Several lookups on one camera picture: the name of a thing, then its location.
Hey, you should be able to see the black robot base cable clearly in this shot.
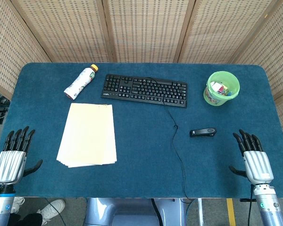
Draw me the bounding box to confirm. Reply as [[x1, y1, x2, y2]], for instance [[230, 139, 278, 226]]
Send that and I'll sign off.
[[151, 199, 166, 223]]

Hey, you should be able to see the white table leg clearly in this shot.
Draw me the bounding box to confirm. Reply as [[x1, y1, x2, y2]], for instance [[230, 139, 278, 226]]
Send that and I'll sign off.
[[197, 199, 205, 224]]

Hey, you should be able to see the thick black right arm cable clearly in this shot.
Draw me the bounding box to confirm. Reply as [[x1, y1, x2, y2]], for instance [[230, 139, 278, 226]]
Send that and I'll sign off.
[[248, 185, 254, 226]]

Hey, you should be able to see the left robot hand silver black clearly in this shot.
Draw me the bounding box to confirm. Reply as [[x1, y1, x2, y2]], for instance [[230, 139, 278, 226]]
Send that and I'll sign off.
[[0, 126, 43, 185]]

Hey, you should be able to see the black computer keyboard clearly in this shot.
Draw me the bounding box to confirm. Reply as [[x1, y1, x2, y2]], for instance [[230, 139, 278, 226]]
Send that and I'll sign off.
[[100, 73, 188, 109]]

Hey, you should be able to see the white drink bottle orange cap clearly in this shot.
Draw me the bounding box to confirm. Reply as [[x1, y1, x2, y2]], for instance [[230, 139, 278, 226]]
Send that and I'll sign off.
[[63, 64, 99, 100]]

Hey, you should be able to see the thin black keyboard cable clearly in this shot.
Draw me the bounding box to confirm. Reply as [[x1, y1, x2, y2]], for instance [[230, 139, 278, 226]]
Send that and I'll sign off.
[[147, 77, 194, 202]]

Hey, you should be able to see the woven bamboo screen panel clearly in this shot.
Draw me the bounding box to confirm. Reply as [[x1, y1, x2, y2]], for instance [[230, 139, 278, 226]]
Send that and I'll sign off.
[[0, 0, 50, 99], [102, 0, 196, 64], [10, 0, 117, 64], [232, 0, 283, 156], [178, 0, 283, 64]]

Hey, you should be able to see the blue table cloth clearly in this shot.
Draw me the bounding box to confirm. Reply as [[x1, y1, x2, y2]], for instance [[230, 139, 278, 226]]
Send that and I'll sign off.
[[0, 62, 283, 200]]

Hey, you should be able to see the white sneaker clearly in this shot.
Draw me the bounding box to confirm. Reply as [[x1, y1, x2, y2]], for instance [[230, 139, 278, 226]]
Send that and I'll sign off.
[[10, 197, 26, 214], [37, 199, 66, 224]]

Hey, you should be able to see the black trouser leg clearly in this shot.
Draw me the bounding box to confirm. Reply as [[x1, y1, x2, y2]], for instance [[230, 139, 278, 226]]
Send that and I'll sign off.
[[8, 213, 43, 226]]

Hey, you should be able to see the cream spiral notepad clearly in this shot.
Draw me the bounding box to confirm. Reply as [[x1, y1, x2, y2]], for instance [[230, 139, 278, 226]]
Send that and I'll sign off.
[[56, 103, 117, 168]]

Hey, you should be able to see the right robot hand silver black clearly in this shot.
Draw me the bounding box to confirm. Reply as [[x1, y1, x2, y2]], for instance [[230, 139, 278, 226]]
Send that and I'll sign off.
[[228, 129, 275, 184]]

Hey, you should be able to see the green plastic bucket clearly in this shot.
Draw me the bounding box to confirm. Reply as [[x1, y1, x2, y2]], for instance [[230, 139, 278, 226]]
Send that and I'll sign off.
[[203, 71, 241, 106]]

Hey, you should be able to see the black stapler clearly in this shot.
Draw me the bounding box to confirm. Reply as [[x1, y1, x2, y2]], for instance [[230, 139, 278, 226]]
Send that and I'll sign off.
[[189, 127, 217, 138]]

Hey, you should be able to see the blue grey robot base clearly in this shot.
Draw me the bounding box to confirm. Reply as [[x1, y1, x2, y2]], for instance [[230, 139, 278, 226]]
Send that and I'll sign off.
[[84, 197, 189, 226]]

